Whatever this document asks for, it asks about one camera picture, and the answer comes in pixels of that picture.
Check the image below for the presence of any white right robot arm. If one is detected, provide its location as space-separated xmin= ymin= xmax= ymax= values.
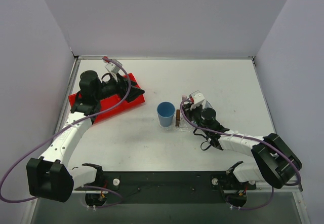
xmin=180 ymin=100 xmax=302 ymax=189

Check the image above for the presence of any red plastic compartment bin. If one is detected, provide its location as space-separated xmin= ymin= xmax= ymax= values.
xmin=68 ymin=70 xmax=145 ymax=124

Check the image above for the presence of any blue plastic cup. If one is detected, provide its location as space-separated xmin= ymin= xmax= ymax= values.
xmin=157 ymin=101 xmax=176 ymax=127

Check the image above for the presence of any clear textured glass tray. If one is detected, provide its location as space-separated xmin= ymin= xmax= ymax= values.
xmin=160 ymin=112 xmax=195 ymax=132

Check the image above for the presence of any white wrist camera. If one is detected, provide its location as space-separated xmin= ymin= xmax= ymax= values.
xmin=189 ymin=91 xmax=206 ymax=110
xmin=103 ymin=56 xmax=123 ymax=81

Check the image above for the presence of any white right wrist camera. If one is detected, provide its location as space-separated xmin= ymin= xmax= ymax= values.
xmin=189 ymin=91 xmax=206 ymax=110

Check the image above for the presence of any clear textured holder with wood ends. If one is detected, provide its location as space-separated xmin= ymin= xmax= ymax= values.
xmin=175 ymin=109 xmax=191 ymax=130

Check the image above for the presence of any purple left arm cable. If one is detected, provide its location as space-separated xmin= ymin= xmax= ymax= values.
xmin=0 ymin=56 xmax=132 ymax=208

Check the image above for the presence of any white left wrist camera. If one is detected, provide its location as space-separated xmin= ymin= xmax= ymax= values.
xmin=103 ymin=56 xmax=123 ymax=81

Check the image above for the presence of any pink toothbrush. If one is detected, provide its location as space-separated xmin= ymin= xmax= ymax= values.
xmin=182 ymin=95 xmax=190 ymax=101

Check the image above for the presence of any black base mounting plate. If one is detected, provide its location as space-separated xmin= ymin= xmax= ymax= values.
xmin=85 ymin=171 xmax=256 ymax=205

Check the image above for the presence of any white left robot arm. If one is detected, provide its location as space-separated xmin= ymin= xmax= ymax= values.
xmin=26 ymin=70 xmax=145 ymax=202

